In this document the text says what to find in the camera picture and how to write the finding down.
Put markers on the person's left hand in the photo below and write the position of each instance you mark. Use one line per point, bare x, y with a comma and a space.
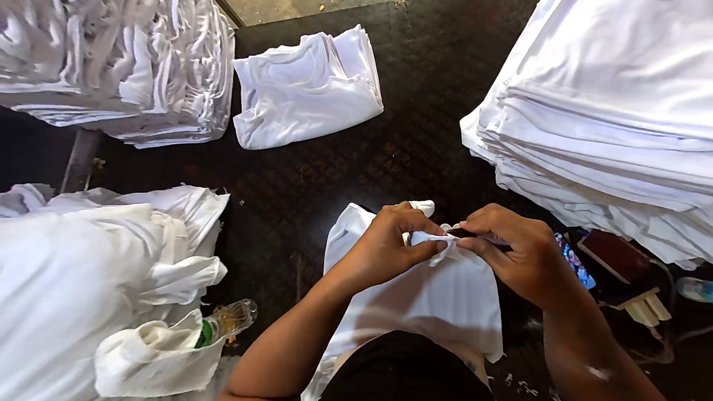
381, 250

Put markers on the person's right hand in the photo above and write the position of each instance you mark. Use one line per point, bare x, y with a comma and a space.
529, 256

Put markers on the person's left fingers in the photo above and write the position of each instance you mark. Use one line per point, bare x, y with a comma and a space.
400, 206

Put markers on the person's left index finger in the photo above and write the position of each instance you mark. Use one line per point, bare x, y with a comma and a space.
420, 221

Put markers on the person's right thumb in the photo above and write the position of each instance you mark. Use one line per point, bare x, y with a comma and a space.
483, 249

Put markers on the person's left thumb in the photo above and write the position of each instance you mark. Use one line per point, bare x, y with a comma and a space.
428, 250

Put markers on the person's right fingers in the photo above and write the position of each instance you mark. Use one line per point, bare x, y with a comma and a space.
490, 218

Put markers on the small black thread snips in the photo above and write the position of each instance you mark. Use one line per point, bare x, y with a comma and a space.
462, 233

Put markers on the white garment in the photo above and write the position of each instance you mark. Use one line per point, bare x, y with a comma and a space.
406, 301

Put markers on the phone with lit screen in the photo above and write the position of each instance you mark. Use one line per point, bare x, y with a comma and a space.
576, 262

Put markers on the person's body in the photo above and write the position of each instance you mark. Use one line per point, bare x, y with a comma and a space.
404, 370

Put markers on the dark red wallet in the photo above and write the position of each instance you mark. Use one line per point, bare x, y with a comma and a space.
612, 254

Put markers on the folded white shirts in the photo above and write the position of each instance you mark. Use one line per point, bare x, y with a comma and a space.
312, 94

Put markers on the large stack of white fabric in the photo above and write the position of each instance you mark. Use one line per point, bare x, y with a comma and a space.
607, 117

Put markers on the cream power plug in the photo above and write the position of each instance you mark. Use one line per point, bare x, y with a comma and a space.
643, 309

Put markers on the clear bottle with green label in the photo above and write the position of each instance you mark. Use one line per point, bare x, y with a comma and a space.
231, 320

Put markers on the blue and white packet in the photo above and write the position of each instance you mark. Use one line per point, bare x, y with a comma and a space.
695, 289

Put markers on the tall stack of white garments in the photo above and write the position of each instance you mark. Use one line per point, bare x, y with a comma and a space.
139, 67

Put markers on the pile of white cloth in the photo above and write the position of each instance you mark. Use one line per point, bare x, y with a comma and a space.
72, 278

